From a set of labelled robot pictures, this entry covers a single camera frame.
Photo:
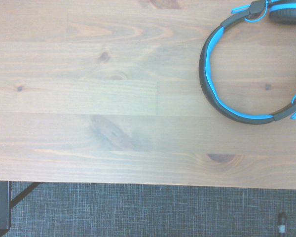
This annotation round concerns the black and blue headphone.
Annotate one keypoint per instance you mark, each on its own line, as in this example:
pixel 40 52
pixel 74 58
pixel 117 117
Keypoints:
pixel 204 74

